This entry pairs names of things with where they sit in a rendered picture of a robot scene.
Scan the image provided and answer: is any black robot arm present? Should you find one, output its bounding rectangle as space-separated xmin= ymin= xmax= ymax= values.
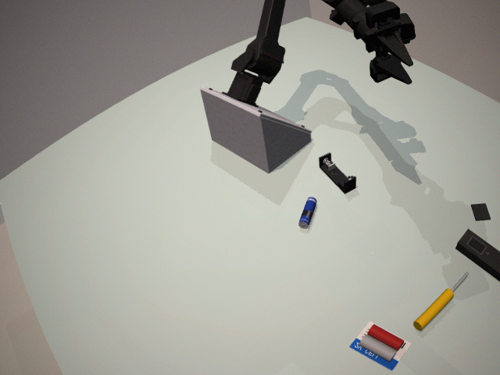
xmin=222 ymin=0 xmax=416 ymax=107

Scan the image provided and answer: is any blue battery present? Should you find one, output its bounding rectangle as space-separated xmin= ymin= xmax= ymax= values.
xmin=298 ymin=197 xmax=317 ymax=229

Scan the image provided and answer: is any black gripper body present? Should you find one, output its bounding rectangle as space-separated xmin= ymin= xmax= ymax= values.
xmin=350 ymin=1 xmax=400 ymax=83

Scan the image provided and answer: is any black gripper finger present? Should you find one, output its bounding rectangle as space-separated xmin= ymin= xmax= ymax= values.
xmin=374 ymin=23 xmax=413 ymax=66
xmin=376 ymin=57 xmax=412 ymax=84

